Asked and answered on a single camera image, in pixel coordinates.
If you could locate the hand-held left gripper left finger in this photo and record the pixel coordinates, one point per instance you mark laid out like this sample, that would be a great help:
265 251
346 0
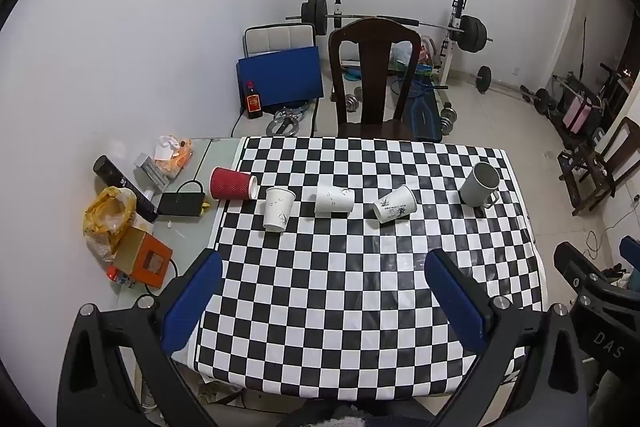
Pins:
192 302

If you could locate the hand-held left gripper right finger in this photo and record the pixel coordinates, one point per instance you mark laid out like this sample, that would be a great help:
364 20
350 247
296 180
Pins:
457 302

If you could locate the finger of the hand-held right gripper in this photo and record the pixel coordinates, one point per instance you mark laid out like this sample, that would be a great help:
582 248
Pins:
575 264
631 252

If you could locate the white paper cup green print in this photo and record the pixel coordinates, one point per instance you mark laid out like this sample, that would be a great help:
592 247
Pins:
395 206

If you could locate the red ribbed paper cup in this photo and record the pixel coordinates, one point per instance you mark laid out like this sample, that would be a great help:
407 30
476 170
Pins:
230 184

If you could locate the white paper cup grey print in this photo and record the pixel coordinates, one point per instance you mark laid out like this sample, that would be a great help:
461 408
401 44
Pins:
278 209

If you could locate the white paper cup sparse print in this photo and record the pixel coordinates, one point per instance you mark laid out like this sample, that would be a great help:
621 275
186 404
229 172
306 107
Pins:
332 200

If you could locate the orange cardboard box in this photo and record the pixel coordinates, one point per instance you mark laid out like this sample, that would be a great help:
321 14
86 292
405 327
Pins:
142 259

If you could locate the red small packet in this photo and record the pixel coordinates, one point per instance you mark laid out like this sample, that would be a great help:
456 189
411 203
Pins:
119 277

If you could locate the brown wooden chair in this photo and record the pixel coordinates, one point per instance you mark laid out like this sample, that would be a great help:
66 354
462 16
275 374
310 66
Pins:
600 167

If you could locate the black power adapter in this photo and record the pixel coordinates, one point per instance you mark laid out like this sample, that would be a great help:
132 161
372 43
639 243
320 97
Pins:
180 204

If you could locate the black white checkered tablecloth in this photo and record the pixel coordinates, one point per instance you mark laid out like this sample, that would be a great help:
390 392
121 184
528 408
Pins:
350 297

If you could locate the grey metal mug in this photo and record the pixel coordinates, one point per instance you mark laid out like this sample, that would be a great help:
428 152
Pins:
477 187

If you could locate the yellow plastic bag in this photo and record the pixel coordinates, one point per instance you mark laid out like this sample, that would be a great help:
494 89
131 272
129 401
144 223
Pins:
107 217

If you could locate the grey small box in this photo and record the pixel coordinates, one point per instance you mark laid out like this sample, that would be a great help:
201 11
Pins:
150 172

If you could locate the black cylinder bottle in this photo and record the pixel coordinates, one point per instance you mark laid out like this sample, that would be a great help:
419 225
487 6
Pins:
122 182

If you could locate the orange tissue pack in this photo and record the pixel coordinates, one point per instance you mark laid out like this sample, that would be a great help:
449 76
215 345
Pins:
175 157

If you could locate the pink bag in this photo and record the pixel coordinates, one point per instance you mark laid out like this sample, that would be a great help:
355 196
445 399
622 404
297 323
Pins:
580 114

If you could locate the black exercise machine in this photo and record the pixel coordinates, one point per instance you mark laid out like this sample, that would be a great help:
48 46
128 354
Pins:
612 87

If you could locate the small dumbbell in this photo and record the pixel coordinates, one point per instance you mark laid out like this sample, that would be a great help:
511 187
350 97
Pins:
352 103
448 119

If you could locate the dark blue weight bench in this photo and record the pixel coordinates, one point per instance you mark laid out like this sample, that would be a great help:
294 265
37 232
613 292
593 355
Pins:
425 119

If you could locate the metal hand grips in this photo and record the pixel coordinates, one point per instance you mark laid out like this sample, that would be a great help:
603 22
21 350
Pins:
286 122

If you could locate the short barbell on floor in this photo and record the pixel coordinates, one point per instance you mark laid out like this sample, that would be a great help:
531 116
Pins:
484 79

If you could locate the dark bottle red label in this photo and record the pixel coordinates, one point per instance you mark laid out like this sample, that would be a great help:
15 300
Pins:
253 104

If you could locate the blue board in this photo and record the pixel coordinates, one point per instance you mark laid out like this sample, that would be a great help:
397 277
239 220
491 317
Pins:
280 77

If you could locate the dark wooden chair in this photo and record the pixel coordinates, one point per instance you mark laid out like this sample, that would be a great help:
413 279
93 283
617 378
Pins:
374 72

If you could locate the long barbell with black plates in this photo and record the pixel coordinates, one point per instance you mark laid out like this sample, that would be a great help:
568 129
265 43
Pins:
472 34

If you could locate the plastic bags pile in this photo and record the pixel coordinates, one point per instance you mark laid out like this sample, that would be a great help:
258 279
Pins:
405 54

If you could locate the white weight rack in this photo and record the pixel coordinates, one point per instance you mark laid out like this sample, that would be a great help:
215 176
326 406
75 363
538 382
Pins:
452 42

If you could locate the white padded chair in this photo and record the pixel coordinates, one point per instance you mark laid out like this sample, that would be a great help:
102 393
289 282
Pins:
280 38

